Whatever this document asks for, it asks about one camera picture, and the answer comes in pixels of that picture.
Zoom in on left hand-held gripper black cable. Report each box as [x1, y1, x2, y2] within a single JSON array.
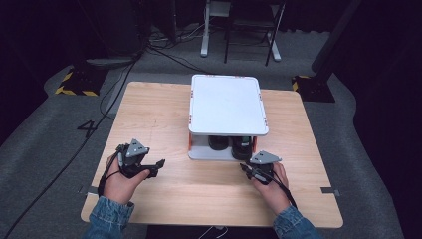
[[97, 143, 129, 197]]

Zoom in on person's left hand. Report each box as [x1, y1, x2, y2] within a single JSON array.
[[103, 154, 151, 205]]

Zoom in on thin white cable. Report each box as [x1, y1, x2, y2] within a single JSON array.
[[198, 225, 230, 239]]

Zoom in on black chair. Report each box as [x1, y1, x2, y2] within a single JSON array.
[[223, 0, 287, 67]]

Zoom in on grey tape strip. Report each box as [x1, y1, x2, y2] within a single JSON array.
[[320, 186, 341, 197], [77, 185, 100, 196]]

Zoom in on white desk frame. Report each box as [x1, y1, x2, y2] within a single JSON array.
[[199, 0, 283, 63]]

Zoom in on black round container with label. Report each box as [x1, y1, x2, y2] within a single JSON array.
[[230, 135, 254, 161]]

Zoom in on person's right hand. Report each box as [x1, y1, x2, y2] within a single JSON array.
[[252, 161, 291, 216]]

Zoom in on white box with orange trim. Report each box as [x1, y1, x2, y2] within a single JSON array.
[[187, 74, 270, 162]]

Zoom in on right hand-held gripper black cable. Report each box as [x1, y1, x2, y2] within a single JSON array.
[[269, 172, 299, 211]]

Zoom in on black stand pole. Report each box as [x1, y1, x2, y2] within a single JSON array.
[[311, 0, 363, 75]]

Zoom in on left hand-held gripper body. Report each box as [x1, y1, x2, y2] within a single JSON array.
[[115, 137, 151, 179]]

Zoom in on long black floor cable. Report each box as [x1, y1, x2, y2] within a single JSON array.
[[2, 46, 148, 239]]

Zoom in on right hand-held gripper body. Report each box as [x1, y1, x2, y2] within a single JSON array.
[[248, 149, 283, 183]]

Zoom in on hand-held gripper black cable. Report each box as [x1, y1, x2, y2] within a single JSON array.
[[97, 143, 129, 197], [269, 172, 299, 211]]

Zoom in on yellow black striped stand base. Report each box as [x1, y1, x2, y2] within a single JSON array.
[[54, 67, 109, 98], [291, 74, 336, 104]]

